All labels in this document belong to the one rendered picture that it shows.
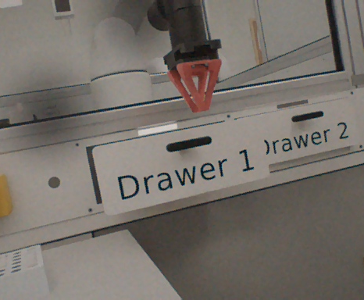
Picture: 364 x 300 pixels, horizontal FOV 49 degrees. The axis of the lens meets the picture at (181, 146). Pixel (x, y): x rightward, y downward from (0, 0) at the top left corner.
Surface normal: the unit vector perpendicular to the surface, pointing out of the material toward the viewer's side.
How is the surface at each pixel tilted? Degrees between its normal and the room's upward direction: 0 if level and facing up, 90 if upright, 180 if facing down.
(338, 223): 90
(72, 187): 90
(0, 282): 90
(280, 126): 90
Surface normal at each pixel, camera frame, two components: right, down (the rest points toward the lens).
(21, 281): 0.37, -0.02
